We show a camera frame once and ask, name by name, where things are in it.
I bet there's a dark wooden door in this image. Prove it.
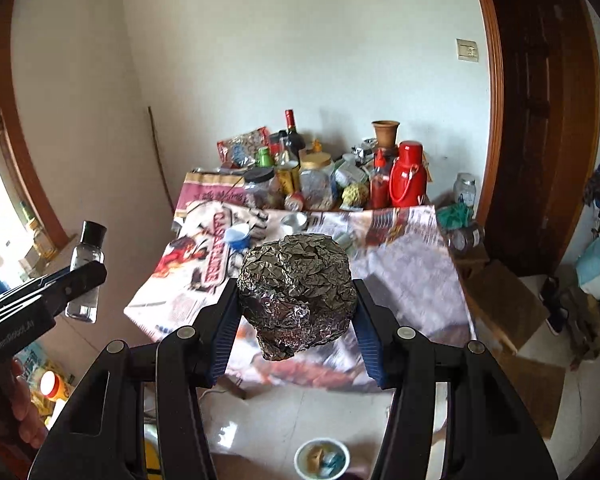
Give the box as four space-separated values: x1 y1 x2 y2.
467 0 600 281

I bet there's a glass jar yellow lid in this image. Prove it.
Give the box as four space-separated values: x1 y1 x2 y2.
298 152 337 211

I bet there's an orange lid jar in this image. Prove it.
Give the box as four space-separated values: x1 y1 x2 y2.
39 370 73 403

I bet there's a wooden table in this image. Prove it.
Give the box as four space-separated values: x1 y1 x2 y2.
225 377 250 402

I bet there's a clear liquor bottle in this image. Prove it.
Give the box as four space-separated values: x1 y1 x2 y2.
275 152 301 206

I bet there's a glass jar white lid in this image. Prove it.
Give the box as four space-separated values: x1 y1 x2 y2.
452 172 477 208

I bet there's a dark wine bottle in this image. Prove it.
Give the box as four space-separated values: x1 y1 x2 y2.
283 109 306 161

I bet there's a thin wooden stick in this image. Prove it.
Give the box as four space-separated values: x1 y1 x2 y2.
147 106 176 216

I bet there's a beige light switch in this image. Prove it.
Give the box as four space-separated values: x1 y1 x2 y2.
455 38 480 63

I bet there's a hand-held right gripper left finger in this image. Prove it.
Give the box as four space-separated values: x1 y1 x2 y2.
27 277 241 480

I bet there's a wooden window frame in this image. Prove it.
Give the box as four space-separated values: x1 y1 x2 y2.
0 0 70 256

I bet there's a small glass jar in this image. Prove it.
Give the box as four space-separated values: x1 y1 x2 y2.
337 232 361 261

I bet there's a small clear bottle black cap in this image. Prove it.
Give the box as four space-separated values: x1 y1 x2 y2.
65 220 107 324

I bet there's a person's left hand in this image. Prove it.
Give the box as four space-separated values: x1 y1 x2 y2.
2 357 51 448

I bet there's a red snack bag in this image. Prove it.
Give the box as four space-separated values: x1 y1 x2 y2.
216 126 271 167

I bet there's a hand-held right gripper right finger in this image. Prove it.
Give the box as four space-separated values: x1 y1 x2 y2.
352 279 561 480

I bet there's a light blue bag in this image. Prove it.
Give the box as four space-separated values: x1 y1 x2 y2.
575 235 600 311

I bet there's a newspaper print tablecloth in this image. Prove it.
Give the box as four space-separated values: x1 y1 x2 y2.
124 170 476 393

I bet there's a black shoe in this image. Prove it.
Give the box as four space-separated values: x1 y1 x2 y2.
540 276 571 336

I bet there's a wooden stool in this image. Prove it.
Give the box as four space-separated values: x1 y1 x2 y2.
460 257 566 441

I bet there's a brown ceramic vase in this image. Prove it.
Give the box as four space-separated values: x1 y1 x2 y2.
371 120 400 150

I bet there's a glass jar black lid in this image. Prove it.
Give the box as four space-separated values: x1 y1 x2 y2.
242 167 276 208

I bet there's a red thermos flask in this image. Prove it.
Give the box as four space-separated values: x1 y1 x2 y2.
389 141 427 208

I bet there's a foil ball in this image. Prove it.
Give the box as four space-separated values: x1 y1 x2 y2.
237 232 358 361

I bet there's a blue cup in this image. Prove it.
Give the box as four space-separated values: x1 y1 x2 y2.
227 225 253 253

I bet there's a green cloth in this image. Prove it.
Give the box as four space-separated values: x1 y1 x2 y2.
437 203 473 228

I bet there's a yellow-green bumpy ornament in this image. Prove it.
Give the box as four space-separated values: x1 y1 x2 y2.
341 183 370 209

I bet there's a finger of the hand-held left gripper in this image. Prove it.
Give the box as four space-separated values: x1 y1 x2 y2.
41 261 108 318
0 267 76 313

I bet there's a white bowl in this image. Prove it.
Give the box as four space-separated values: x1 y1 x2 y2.
294 437 351 479

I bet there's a red sauce bottle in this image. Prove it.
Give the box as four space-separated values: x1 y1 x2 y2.
370 149 393 210

